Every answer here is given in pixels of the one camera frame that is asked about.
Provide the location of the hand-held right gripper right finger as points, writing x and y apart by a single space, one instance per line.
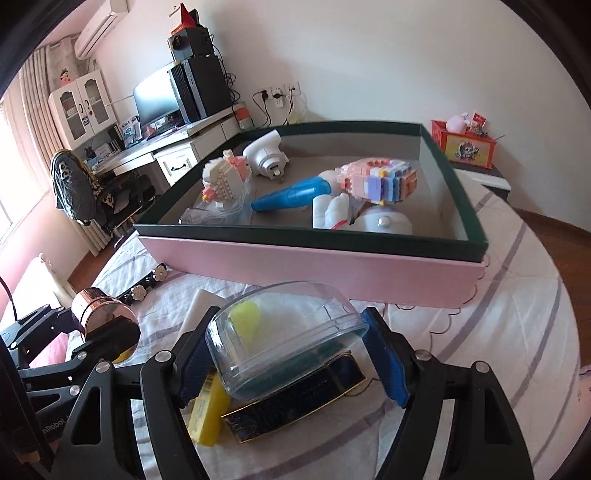
388 360

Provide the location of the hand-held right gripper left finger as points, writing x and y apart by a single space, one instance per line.
196 369

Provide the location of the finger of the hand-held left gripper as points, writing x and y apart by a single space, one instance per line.
108 348
37 325

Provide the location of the rose gold jar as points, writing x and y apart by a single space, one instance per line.
101 314

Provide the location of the clear dome container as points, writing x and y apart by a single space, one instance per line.
286 332

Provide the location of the pink box with green rim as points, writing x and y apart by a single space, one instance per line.
300 277

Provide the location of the clear face mask packet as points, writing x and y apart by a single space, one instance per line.
212 216

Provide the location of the pink building block figure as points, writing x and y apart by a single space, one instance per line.
378 182

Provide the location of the blue marker-shaped bottle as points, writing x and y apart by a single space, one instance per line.
291 196

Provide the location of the white building block figure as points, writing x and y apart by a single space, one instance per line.
226 177

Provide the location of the white power adapter plug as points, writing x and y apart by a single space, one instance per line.
265 154

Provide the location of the yellow plastic bottle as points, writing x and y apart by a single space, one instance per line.
210 415

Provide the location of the white plastic bottle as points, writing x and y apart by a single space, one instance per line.
203 307

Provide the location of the navy box with gold edge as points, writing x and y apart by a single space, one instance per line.
286 408

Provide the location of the white round gadget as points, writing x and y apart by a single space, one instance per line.
388 222

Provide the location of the black quilted bag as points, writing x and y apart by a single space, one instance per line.
71 189

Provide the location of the black desk chair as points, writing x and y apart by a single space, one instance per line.
124 198

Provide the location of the beige curtain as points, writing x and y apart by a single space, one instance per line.
27 152

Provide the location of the white desk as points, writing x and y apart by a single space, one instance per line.
180 154

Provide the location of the white nightstand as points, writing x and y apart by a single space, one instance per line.
494 182

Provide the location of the blue and white carton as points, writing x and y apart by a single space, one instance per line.
129 129

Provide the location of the white glass-door cabinet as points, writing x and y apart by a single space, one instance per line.
81 110

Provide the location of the red skull-print box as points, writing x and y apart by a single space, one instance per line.
466 147

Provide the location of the pink plush toy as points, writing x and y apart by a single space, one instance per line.
457 122

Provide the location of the small doll figurine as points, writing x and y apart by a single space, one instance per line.
66 77

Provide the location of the black computer monitor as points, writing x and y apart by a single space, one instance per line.
154 97

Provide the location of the orange container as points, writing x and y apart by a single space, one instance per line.
243 117

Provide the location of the black computer tower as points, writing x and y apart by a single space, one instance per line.
203 87

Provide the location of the white air conditioner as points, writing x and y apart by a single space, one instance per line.
99 27

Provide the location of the black box on tower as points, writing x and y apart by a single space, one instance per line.
191 44

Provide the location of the red box on tower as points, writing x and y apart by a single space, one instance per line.
185 18

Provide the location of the white wall socket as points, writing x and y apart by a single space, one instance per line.
277 92

